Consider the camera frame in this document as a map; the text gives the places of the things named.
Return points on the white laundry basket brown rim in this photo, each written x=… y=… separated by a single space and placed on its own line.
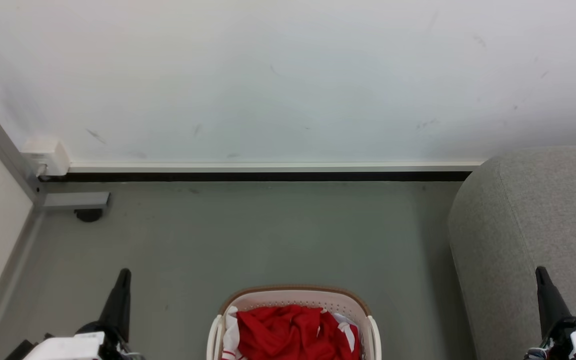
x=293 y=297

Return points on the grey metal desk leg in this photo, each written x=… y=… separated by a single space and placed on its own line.
x=3 y=145

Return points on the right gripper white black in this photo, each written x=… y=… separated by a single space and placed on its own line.
x=575 y=335

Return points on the white and black baseboard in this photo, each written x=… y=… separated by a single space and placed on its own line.
x=268 y=170

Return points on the grey fabric sofa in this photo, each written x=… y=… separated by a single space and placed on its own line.
x=518 y=225

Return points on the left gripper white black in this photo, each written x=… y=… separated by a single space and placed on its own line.
x=85 y=342

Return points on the white plug box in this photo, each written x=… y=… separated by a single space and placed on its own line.
x=50 y=155

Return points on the black caster wheel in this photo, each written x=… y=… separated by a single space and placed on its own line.
x=88 y=215

